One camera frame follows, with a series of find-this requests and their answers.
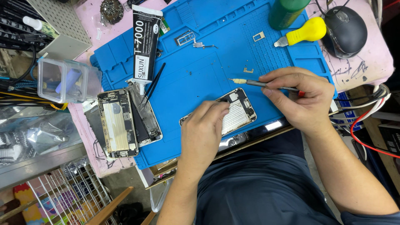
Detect blue silicone repair mat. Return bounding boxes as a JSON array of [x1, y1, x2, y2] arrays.
[[90, 0, 339, 170]]

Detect clear plastic container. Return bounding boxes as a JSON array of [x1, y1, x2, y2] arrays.
[[37, 58, 102, 104]]

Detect black tweezers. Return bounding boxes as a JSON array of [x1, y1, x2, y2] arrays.
[[139, 62, 166, 108]]

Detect person's left hand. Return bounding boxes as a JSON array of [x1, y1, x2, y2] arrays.
[[180, 101, 230, 173]]

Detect green bottle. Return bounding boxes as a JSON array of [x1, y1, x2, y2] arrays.
[[268, 0, 312, 31]]

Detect white wire rack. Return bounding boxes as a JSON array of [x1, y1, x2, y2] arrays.
[[26, 162, 121, 225]]

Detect silver metal bracket frame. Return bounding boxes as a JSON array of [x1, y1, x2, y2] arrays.
[[174, 30, 196, 46]]

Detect small metal flex part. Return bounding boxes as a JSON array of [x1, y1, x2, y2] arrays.
[[192, 42, 219, 49]]

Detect yellow handled opening tool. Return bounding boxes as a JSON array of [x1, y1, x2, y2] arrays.
[[274, 17, 327, 48]]

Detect purple battery cell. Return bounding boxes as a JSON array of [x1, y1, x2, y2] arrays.
[[55, 68, 82, 94]]

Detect wooden chair frame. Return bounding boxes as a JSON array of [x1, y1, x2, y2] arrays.
[[84, 186, 157, 225]]

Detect green circuit chip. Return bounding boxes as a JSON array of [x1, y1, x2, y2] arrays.
[[159, 17, 171, 37]]

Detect grey precision screwdriver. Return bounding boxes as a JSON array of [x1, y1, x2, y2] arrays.
[[228, 78, 305, 97]]

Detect red cable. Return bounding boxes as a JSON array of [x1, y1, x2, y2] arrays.
[[350, 94, 400, 159]]

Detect black phone screen panel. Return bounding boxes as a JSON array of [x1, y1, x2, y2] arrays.
[[84, 105, 108, 150]]

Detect clear plastic bags heap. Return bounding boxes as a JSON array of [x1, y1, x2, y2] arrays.
[[0, 106, 83, 169]]

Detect pink table cover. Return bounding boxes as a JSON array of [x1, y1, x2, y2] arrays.
[[67, 0, 395, 179]]

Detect white phone chassis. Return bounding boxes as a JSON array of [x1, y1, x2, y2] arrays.
[[179, 88, 257, 137]]

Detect person's right hand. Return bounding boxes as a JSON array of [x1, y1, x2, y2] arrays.
[[259, 67, 335, 135]]

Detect silver phone frame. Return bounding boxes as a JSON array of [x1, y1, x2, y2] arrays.
[[125, 81, 163, 147]]

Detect black computer mouse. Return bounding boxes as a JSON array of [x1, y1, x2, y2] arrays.
[[321, 6, 368, 59]]

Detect bag of small screws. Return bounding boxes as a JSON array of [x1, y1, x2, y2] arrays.
[[100, 0, 124, 25]]

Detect blue braided cable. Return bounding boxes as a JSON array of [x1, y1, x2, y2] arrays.
[[12, 64, 41, 90]]

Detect white cable bundle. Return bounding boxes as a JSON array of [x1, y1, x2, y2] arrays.
[[331, 84, 391, 125]]

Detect gold opened phone body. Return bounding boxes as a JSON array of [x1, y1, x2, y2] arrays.
[[97, 89, 139, 158]]

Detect person's dark blue clothing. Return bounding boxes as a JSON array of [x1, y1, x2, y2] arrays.
[[194, 129, 400, 225]]

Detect black glue tube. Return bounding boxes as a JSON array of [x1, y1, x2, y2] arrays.
[[131, 4, 164, 95]]

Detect beige pegboard organizer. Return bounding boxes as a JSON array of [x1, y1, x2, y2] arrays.
[[25, 0, 93, 60]]

